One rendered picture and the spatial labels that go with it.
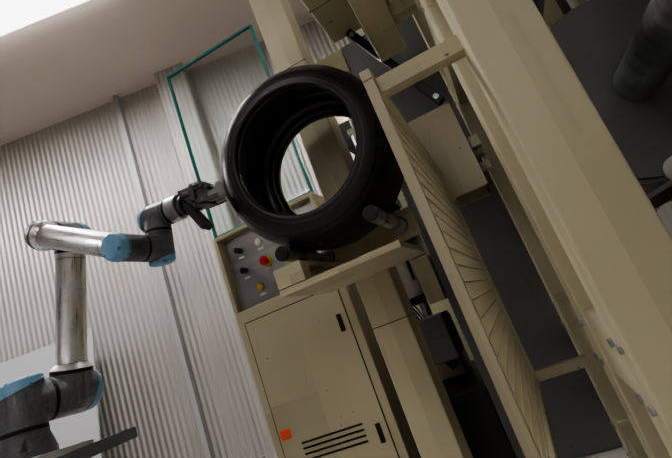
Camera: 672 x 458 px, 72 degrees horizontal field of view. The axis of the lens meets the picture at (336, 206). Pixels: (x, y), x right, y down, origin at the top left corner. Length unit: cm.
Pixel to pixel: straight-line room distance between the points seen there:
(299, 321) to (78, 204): 349
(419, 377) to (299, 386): 67
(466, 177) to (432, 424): 78
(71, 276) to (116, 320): 267
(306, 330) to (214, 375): 239
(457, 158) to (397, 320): 56
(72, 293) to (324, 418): 112
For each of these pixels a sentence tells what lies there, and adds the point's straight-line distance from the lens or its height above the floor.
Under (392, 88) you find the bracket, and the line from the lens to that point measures 78.
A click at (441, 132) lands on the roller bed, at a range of 156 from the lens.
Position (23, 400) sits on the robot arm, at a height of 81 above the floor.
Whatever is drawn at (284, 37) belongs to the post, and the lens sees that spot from 198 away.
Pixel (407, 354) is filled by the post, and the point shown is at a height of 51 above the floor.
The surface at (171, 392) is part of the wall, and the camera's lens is 453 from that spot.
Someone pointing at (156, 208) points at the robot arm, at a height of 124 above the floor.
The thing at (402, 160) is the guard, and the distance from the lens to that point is 72.
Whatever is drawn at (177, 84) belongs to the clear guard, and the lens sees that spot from 269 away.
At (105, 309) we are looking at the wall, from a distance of 483.
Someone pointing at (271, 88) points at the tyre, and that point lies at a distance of 146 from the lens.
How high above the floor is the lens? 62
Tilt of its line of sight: 16 degrees up
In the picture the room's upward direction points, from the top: 21 degrees counter-clockwise
